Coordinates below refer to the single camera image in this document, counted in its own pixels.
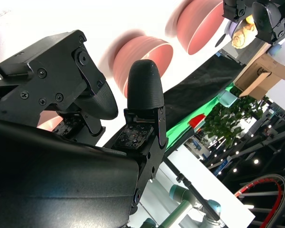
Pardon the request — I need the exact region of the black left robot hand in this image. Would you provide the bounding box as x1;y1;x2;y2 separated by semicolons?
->
222;0;285;46

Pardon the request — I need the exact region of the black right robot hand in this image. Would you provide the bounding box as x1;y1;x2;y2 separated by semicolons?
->
0;29;168;228

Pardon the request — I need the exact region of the pink plastic bowl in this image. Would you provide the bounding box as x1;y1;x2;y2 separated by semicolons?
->
113;35;174;98
177;0;225;56
37;110;63;131

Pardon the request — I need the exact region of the beige plush toy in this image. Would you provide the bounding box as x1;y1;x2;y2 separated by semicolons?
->
231;23;257;49

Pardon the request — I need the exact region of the lavender round toy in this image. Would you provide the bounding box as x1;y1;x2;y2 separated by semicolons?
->
224;20;243;45

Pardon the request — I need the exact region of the black round table grommet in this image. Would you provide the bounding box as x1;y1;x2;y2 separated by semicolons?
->
215;34;228;48

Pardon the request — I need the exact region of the brown cardboard box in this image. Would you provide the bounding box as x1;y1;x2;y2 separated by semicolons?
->
234;53;285;100

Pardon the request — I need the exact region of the teal cup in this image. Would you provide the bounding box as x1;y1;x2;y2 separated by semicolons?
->
218;91;238;109

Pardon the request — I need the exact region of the black cloth backdrop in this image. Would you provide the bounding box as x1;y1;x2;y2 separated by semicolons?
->
162;53;247;141

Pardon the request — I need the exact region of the green leafy plant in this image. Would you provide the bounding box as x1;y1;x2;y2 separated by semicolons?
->
201;86;264;148

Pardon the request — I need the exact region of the green screen cloth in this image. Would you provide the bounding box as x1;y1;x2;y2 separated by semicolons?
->
165;83;236;152

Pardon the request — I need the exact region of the black tripod stand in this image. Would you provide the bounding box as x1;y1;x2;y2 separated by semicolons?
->
162;156;220;221

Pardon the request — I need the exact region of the red and black hoop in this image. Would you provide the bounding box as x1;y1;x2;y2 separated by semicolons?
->
235;174;285;228

